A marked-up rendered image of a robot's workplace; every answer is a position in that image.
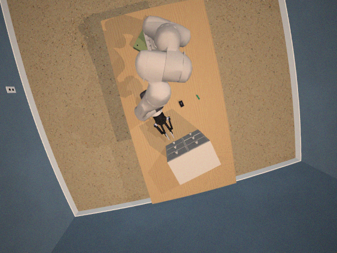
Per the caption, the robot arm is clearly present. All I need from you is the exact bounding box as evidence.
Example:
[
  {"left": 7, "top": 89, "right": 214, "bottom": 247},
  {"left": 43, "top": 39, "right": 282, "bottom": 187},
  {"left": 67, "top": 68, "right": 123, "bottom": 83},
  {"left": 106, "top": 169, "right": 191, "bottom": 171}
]
[{"left": 134, "top": 16, "right": 193, "bottom": 121}]

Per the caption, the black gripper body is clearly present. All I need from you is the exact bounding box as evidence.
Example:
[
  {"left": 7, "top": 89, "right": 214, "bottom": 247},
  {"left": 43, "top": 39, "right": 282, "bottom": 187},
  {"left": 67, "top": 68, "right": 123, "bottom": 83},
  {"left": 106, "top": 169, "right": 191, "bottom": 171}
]
[{"left": 153, "top": 112, "right": 166, "bottom": 125}]

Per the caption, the beige small chest of drawers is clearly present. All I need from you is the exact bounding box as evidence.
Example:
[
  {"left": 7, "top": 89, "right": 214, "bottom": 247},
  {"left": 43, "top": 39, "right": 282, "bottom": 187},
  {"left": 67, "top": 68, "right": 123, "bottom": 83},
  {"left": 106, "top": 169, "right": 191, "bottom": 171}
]
[{"left": 166, "top": 130, "right": 221, "bottom": 185}]

